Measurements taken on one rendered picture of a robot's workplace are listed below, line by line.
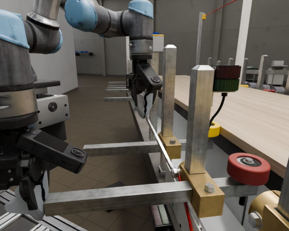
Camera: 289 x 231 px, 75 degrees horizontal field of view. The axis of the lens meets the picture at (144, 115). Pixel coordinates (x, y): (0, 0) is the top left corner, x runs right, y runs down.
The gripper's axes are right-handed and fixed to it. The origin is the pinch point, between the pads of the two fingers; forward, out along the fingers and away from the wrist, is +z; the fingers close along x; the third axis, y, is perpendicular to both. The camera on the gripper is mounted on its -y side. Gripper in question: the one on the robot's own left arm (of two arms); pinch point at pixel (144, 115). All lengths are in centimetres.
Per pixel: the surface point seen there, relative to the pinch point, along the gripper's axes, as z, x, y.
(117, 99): 12, -24, 91
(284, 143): 3.1, -25.0, -32.3
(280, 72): 14, -583, 250
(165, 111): -1.9, -5.5, -4.6
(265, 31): -168, -1042, 591
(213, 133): 4.4, -17.1, -15.5
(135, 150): 9.9, 5.7, -4.5
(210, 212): 10.0, 4.6, -35.3
